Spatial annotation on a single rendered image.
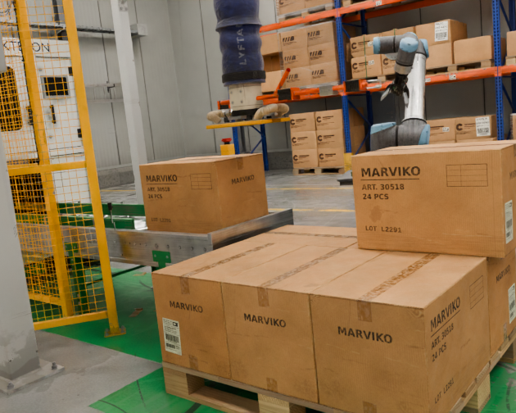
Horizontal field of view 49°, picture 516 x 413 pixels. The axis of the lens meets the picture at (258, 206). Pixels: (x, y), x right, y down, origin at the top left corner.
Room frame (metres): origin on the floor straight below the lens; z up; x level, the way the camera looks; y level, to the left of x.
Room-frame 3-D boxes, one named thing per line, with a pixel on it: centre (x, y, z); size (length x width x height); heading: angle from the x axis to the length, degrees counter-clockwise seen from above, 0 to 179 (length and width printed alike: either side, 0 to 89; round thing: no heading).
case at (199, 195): (3.22, 0.30, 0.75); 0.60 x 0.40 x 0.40; 51
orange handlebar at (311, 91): (2.94, -0.23, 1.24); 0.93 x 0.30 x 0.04; 57
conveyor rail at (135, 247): (3.47, 1.14, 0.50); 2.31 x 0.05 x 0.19; 51
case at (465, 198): (2.33, -0.77, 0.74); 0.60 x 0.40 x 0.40; 52
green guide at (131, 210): (4.15, 1.04, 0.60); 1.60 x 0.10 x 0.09; 51
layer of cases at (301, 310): (2.33, -0.30, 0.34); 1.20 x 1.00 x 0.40; 51
